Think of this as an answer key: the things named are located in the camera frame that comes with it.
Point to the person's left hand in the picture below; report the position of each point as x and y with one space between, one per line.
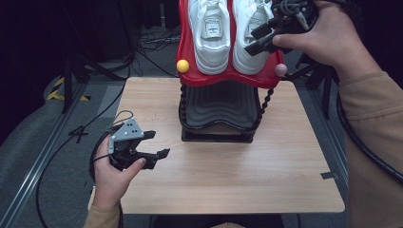
109 183

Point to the black metal stand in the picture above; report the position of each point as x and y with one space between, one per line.
67 82
326 95

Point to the aluminium floor rail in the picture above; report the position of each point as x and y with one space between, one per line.
34 167
329 129

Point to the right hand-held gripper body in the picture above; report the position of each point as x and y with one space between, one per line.
291 19

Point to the black tape piece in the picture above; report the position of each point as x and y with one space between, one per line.
328 175

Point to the person's right hand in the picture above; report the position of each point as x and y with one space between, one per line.
335 41

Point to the white sneaker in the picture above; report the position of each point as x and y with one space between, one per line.
245 57
210 50

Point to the yellow and black floor tape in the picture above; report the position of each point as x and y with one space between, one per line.
53 94

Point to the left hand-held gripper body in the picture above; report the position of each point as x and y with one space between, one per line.
125 134

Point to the red and black shoe rack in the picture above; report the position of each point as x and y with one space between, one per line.
218 107

